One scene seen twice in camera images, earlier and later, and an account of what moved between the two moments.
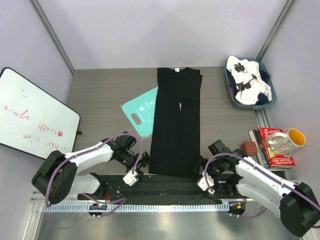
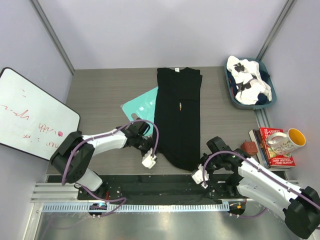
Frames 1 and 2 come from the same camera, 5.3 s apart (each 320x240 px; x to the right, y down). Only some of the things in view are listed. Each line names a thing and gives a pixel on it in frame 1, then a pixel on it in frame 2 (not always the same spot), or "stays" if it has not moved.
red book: (274, 160) stays
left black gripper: (143, 162) to (149, 139)
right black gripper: (202, 161) stays
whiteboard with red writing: (32, 119) stays
